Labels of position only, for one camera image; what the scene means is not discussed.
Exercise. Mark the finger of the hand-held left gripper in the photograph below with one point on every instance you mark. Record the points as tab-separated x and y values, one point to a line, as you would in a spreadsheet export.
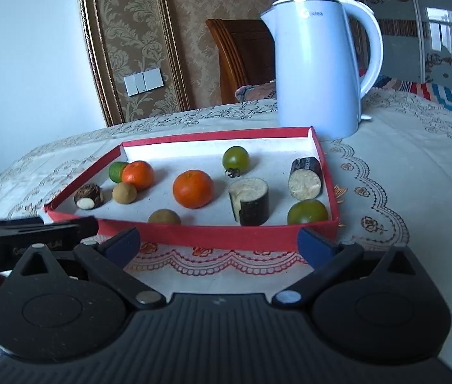
70	228

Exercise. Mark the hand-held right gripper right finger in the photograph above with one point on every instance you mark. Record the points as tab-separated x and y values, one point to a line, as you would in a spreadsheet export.
314	246

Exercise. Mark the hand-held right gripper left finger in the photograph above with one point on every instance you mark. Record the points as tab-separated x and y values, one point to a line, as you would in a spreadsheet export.
124	244

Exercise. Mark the dark mushroom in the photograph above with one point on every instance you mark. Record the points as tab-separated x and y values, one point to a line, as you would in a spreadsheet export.
92	192

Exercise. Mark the small tan potato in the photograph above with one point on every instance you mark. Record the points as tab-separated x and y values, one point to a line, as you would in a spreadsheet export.
164	216
124	193

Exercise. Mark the orange mandarin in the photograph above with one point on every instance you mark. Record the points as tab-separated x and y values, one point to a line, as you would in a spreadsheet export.
193	188
138	176

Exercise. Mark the notched dark eggplant piece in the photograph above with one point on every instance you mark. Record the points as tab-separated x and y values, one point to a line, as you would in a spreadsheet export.
254	208

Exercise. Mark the green cucumber piece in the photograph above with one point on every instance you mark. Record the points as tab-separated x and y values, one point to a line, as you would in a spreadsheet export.
116	172

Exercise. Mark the red cardboard tray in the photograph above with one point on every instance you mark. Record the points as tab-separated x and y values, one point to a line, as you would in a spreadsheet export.
270	148

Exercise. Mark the green tomato with stem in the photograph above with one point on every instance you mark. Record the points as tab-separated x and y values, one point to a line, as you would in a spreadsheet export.
236	158

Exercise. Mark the floral lace tablecloth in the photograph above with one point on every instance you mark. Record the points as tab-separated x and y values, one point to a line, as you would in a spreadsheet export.
389	168

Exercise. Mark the brown plush blanket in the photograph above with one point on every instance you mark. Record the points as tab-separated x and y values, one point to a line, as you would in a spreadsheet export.
254	92

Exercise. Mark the white electric kettle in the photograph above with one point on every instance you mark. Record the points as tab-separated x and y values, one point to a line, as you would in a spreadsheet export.
314	80

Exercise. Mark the colourful patterned quilt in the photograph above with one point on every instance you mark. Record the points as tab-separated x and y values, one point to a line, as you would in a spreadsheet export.
437	92

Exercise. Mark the wooden chair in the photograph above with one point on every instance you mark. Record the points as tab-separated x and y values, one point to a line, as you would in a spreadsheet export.
242	56

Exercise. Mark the floral sliding door wardrobe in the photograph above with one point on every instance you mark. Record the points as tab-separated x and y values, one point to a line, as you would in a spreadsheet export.
401	48

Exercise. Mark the white light switch panel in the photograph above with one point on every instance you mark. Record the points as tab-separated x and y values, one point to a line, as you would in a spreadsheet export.
144	82

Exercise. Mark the gold wall moulding frame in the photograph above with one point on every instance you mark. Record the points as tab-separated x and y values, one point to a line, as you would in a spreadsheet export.
94	48

